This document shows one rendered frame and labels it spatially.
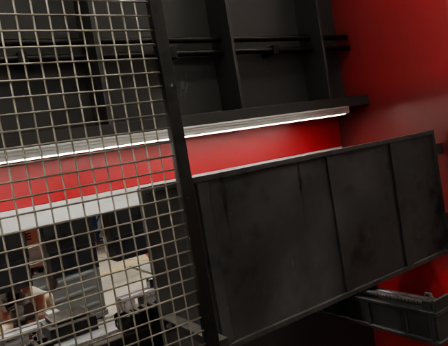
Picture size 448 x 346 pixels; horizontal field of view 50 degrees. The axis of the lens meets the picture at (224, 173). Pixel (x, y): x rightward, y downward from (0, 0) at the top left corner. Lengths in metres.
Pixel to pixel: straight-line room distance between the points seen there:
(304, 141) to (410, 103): 0.44
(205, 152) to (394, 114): 0.76
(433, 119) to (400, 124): 0.14
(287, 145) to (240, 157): 0.24
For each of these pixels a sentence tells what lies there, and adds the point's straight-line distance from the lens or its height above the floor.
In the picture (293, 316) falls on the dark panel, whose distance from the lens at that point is 1.39.
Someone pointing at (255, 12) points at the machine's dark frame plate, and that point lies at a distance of 1.93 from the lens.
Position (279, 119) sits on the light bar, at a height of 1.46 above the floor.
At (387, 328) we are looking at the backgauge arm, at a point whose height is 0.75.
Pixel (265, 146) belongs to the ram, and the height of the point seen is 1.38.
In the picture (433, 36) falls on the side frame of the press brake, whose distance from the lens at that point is 1.91.
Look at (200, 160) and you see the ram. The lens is 1.74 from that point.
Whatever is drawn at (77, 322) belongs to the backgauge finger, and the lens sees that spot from 1.34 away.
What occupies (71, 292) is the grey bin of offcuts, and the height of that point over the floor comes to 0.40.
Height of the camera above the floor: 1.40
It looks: 3 degrees down
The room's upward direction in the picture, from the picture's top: 9 degrees counter-clockwise
